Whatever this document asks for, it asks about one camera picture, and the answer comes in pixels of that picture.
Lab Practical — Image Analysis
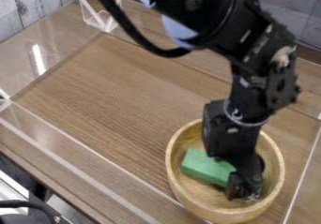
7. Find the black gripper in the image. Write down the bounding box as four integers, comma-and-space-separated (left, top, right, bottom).
201, 99, 264, 201

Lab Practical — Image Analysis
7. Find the green rectangular block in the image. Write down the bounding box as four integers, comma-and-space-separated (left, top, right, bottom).
179, 148, 236, 188

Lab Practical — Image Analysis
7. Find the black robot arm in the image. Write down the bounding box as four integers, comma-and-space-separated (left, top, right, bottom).
98, 0, 300, 200

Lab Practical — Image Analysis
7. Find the round wooden bowl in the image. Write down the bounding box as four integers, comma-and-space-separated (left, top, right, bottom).
165, 119, 286, 224

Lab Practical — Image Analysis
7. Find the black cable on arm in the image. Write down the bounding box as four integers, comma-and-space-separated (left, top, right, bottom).
85, 0, 192, 59

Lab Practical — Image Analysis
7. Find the black metal bracket with screw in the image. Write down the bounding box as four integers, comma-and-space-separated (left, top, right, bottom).
28, 192, 69, 224

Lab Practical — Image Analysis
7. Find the black cable bottom left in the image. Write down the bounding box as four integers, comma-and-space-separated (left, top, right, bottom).
0, 200, 60, 221

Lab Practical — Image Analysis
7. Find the clear acrylic corner bracket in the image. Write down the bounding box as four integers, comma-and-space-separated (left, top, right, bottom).
78, 0, 119, 33

